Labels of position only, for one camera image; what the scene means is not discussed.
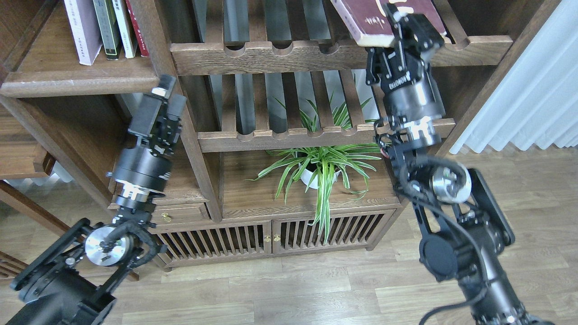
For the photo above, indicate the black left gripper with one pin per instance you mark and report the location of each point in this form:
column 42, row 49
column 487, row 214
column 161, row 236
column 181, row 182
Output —
column 146, row 167

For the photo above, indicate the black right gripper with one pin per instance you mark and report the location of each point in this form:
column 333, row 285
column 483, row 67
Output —
column 403, row 72

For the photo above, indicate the dark maroon book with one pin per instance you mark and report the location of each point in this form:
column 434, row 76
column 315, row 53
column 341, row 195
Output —
column 367, row 22

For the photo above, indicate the yellow and black book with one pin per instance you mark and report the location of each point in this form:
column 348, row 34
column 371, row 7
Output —
column 108, row 25

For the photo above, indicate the pale purple book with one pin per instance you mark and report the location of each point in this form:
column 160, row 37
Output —
column 85, row 29

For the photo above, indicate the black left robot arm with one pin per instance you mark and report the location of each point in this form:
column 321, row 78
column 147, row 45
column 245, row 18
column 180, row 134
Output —
column 72, row 282

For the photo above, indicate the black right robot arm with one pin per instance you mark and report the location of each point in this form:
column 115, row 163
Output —
column 463, row 229

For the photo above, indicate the red upright book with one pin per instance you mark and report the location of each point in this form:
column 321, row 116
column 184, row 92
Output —
column 141, row 43

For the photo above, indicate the white upright book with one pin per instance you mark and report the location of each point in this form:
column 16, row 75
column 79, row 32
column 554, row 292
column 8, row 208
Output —
column 129, row 41

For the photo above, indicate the brass drawer knob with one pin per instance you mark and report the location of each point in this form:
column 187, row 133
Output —
column 166, row 218

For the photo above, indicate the dark wooden bookshelf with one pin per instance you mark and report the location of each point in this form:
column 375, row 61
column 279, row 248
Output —
column 244, row 98

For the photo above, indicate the white curtain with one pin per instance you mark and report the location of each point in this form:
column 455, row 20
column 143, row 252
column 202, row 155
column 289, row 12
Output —
column 536, row 103

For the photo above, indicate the green spider plant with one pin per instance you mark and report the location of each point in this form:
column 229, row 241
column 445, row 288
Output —
column 294, row 161

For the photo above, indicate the white plant pot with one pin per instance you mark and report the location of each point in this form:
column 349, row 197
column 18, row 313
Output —
column 312, row 177

